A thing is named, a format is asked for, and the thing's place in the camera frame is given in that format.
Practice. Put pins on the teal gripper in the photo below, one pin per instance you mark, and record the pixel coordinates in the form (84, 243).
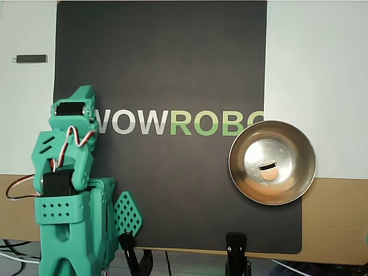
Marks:
(69, 109)

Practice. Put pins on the wooden ball with black base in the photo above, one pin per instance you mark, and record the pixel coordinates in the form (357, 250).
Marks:
(268, 174)

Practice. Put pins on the teal perforated robot base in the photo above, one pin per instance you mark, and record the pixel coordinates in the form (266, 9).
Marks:
(128, 212)

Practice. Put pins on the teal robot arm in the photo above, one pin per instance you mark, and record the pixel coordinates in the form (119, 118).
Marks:
(57, 253)

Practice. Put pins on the metal bowl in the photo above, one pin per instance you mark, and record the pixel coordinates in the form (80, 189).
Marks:
(244, 184)

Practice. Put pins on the black USB stick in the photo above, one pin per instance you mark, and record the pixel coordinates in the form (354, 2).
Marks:
(31, 58)

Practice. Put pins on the black WOWROBO mat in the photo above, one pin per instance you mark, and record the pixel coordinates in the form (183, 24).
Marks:
(187, 187)

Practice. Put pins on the black spring clamp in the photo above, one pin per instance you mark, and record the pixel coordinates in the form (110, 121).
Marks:
(129, 253)

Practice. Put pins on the black clamp right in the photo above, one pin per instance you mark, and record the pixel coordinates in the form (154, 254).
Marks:
(235, 244)

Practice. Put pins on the white paper sheet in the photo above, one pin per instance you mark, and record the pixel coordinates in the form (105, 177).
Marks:
(316, 86)

